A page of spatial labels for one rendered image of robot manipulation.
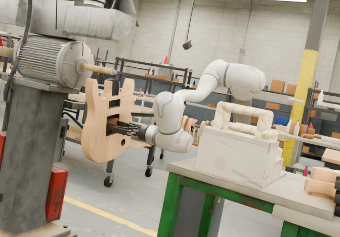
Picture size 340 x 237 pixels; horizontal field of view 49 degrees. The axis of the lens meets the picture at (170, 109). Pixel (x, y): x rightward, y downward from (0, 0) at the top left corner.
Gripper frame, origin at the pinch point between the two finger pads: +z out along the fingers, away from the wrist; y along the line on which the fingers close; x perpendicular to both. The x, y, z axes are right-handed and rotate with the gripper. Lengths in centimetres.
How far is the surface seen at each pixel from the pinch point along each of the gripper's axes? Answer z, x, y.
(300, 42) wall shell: 102, 59, 1131
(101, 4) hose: 17, 56, 6
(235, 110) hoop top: -62, 21, -10
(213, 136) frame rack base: -56, 9, -13
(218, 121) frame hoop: -56, 15, -11
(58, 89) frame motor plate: 38.3, 10.7, 2.1
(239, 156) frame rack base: -67, 5, -14
